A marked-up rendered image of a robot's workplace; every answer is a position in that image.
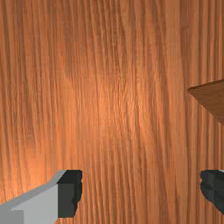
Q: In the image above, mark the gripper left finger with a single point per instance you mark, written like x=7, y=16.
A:
x=43, y=201

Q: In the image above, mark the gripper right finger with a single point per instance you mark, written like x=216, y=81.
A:
x=214, y=188

